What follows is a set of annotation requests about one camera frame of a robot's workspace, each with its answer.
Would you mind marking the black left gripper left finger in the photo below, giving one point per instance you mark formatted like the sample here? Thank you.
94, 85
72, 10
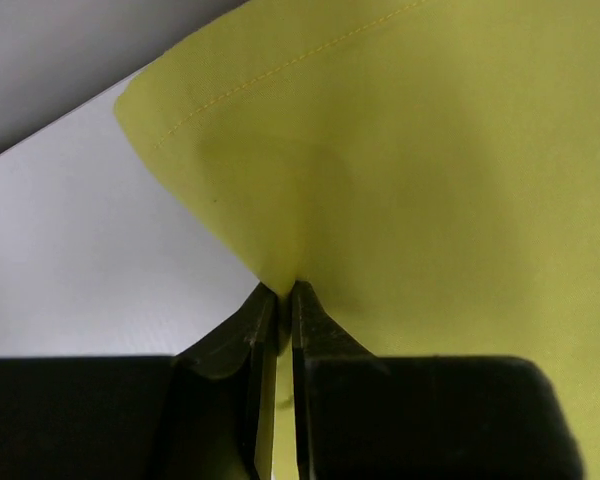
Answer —
205, 413

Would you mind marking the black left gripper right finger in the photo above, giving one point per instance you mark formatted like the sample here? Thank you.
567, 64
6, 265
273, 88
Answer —
363, 416

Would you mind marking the yellow-green trousers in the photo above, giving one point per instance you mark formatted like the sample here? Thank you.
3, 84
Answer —
432, 168

